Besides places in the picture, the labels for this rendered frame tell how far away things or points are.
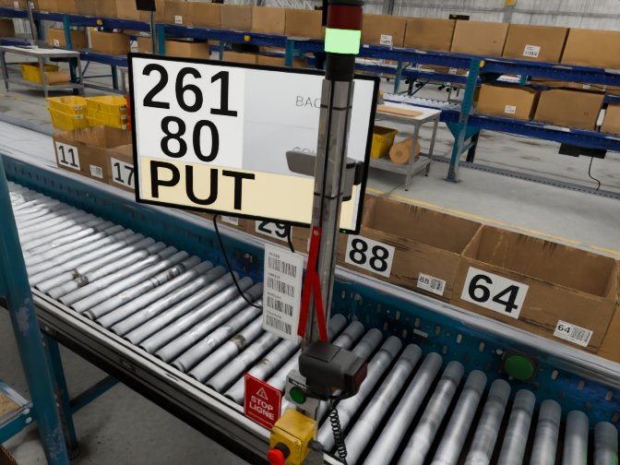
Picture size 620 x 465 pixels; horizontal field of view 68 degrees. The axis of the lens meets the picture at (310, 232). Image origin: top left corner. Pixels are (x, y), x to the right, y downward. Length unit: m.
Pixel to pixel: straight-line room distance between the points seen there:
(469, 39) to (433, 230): 4.39
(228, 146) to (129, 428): 1.58
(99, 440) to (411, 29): 5.30
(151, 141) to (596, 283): 1.34
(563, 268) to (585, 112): 3.97
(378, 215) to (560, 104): 4.00
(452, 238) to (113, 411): 1.62
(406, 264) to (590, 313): 0.49
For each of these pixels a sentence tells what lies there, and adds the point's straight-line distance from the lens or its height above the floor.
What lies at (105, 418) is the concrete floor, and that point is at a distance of 2.32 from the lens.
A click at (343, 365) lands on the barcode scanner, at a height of 1.09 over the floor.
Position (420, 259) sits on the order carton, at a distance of 1.41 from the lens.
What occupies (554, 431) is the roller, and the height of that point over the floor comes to 0.75.
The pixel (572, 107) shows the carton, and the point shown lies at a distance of 5.53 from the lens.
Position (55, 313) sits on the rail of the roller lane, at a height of 0.74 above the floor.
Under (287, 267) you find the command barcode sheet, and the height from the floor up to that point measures 1.21.
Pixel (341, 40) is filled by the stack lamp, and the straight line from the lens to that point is 0.71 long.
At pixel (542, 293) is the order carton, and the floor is 1.01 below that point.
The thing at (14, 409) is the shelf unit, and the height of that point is 1.14.
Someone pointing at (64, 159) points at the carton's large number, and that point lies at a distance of 2.50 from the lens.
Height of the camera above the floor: 1.63
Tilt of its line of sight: 25 degrees down
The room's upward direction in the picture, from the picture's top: 4 degrees clockwise
